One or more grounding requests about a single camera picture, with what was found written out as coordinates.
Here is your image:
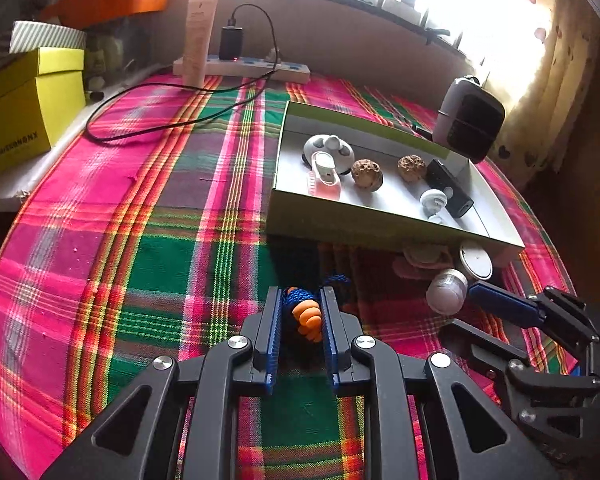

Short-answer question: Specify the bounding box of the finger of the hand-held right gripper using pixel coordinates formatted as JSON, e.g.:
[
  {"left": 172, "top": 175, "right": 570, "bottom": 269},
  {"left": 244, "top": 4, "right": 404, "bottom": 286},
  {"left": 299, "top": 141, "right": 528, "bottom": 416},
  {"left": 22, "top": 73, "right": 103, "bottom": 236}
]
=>
[
  {"left": 469, "top": 281, "right": 600, "bottom": 346},
  {"left": 440, "top": 320, "right": 600, "bottom": 403}
]

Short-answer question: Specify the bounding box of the orange toy with blue cord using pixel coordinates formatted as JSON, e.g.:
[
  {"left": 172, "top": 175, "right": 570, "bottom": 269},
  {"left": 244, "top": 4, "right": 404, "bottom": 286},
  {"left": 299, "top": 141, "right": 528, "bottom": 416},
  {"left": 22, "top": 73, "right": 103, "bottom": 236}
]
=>
[{"left": 280, "top": 274, "right": 353, "bottom": 343}]

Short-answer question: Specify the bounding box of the clear storage container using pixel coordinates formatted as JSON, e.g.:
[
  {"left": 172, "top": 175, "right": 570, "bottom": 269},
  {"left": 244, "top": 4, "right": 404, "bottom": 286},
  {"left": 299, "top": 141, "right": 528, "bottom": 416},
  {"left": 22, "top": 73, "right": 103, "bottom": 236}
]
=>
[{"left": 82, "top": 10, "right": 181, "bottom": 93}]

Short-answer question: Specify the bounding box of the plaid blanket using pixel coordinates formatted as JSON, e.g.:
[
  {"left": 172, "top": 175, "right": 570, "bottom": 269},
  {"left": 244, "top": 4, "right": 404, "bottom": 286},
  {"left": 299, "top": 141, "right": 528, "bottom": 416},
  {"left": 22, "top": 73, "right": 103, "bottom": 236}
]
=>
[{"left": 0, "top": 72, "right": 581, "bottom": 480}]

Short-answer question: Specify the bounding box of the black rectangular device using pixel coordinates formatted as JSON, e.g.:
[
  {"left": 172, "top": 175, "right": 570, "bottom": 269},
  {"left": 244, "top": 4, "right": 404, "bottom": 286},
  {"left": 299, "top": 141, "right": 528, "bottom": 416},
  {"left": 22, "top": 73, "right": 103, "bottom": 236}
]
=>
[{"left": 425, "top": 159, "right": 475, "bottom": 218}]

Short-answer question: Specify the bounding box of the white round gadget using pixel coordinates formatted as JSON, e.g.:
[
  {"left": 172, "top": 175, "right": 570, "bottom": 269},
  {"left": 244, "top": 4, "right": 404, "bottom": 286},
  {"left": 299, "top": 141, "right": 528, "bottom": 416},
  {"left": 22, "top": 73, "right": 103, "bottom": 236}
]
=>
[{"left": 302, "top": 134, "right": 355, "bottom": 173}]

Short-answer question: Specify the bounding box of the white and green cardboard tray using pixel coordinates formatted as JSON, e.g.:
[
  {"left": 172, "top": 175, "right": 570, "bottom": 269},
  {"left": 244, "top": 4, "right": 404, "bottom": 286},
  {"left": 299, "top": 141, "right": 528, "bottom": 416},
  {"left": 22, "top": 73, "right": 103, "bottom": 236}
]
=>
[{"left": 265, "top": 101, "right": 526, "bottom": 266}]

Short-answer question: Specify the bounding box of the black charger adapter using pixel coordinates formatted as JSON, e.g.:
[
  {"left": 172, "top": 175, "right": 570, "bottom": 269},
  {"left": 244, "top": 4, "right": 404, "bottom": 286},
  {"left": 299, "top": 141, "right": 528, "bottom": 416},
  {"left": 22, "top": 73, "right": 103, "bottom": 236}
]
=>
[{"left": 218, "top": 26, "right": 244, "bottom": 61}]

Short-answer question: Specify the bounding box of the white suction hook with knob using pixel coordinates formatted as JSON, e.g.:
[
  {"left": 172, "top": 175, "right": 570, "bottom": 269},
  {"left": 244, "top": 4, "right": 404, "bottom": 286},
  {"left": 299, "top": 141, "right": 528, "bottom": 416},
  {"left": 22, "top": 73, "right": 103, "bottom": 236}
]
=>
[{"left": 420, "top": 187, "right": 456, "bottom": 224}]

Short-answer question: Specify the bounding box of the brown walnut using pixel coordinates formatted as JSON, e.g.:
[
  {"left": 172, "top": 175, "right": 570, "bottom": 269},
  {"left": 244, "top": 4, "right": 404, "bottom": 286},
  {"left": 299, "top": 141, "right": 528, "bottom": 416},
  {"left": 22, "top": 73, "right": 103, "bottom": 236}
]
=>
[
  {"left": 397, "top": 154, "right": 427, "bottom": 183},
  {"left": 351, "top": 158, "right": 382, "bottom": 192}
]

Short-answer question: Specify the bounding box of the black charger with cable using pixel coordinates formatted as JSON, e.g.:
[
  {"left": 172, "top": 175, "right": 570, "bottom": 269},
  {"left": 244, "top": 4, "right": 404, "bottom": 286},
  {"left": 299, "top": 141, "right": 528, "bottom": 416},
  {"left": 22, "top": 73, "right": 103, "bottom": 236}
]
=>
[{"left": 85, "top": 3, "right": 281, "bottom": 145}]

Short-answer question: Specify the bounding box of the white black speaker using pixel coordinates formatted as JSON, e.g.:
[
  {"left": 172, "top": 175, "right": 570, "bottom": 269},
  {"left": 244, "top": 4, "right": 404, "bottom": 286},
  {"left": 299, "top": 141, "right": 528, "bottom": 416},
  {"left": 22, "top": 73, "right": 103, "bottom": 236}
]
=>
[{"left": 431, "top": 76, "right": 506, "bottom": 163}]

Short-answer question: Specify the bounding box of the yellow cardboard box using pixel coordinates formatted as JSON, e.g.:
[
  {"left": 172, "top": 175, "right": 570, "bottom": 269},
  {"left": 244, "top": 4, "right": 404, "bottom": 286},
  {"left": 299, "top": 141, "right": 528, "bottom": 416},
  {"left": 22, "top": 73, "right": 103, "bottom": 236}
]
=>
[{"left": 0, "top": 47, "right": 87, "bottom": 181}]

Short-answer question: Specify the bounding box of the white power strip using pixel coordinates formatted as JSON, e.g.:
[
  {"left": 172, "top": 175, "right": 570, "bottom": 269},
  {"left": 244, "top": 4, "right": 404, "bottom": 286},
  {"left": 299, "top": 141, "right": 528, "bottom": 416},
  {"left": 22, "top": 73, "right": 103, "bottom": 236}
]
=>
[{"left": 173, "top": 55, "right": 312, "bottom": 85}]

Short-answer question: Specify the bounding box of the white round lid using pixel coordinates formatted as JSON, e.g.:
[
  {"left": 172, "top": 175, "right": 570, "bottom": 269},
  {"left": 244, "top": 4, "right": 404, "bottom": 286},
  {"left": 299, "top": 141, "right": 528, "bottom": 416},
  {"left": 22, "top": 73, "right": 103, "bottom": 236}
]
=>
[{"left": 455, "top": 241, "right": 494, "bottom": 282}]

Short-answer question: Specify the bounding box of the pink and white plastic brush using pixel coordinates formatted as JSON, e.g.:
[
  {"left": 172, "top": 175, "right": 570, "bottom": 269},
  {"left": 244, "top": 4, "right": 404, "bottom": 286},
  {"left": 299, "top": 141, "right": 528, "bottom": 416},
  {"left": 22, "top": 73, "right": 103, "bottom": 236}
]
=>
[{"left": 307, "top": 151, "right": 343, "bottom": 201}]

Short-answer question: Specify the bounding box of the small jar with white cap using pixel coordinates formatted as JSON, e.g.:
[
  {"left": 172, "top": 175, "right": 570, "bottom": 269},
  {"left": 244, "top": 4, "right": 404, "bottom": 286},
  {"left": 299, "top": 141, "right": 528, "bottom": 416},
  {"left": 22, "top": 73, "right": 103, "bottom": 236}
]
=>
[{"left": 426, "top": 268, "right": 468, "bottom": 315}]

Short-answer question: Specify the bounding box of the pale round suction hook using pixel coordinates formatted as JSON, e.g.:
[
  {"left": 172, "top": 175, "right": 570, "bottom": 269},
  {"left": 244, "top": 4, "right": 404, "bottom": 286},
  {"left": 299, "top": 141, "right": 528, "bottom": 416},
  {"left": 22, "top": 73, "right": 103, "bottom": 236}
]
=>
[{"left": 392, "top": 244, "right": 453, "bottom": 280}]

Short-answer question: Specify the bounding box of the cream lotion tube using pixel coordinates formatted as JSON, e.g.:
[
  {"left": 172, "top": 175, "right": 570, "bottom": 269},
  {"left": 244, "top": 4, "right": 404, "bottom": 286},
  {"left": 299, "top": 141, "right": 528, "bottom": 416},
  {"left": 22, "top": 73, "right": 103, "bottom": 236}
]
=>
[{"left": 181, "top": 0, "right": 219, "bottom": 86}]

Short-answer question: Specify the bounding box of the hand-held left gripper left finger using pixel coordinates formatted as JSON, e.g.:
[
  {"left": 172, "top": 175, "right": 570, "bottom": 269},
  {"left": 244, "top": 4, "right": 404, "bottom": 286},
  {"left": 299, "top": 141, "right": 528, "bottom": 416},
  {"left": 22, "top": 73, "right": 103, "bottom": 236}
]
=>
[{"left": 40, "top": 286, "right": 283, "bottom": 480}]

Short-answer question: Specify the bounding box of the striped box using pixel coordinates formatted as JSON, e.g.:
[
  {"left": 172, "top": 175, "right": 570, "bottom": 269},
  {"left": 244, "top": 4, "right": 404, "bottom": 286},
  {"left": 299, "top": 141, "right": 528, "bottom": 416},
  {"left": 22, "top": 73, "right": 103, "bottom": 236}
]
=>
[{"left": 9, "top": 20, "right": 87, "bottom": 56}]

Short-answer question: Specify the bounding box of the patterned curtain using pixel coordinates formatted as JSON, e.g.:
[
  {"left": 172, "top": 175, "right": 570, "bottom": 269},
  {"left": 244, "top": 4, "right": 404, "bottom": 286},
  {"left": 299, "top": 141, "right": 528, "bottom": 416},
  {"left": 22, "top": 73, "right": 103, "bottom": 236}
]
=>
[{"left": 475, "top": 0, "right": 600, "bottom": 186}]

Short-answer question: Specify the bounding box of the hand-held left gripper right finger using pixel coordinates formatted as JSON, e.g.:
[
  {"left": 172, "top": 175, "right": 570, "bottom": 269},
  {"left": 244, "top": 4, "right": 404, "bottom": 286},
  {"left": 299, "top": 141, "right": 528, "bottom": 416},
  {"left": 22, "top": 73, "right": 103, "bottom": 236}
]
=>
[{"left": 320, "top": 286, "right": 561, "bottom": 480}]

